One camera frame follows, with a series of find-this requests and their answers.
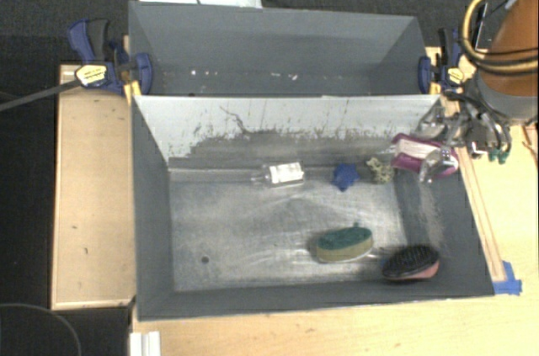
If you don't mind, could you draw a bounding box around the blue star toy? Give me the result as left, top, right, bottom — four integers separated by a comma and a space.
332, 162, 361, 193

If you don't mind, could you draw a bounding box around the pale yellow lumpy toy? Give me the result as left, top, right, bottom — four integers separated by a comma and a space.
365, 157, 396, 185

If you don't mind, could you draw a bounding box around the purple and white packet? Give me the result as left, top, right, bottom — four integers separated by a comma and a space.
390, 133, 460, 181

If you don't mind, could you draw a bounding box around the pale wood board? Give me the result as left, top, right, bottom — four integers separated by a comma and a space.
51, 64, 137, 311

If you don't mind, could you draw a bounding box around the black and pink brush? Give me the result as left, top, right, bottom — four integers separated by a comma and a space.
381, 244, 441, 283

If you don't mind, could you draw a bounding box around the grey metal bin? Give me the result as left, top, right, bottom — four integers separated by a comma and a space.
127, 0, 496, 321

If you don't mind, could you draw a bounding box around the green and yellow sponge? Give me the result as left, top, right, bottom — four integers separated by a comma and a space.
315, 223, 375, 264

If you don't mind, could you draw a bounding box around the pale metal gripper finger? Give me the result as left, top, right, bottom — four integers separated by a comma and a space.
419, 147, 449, 184
415, 108, 447, 138

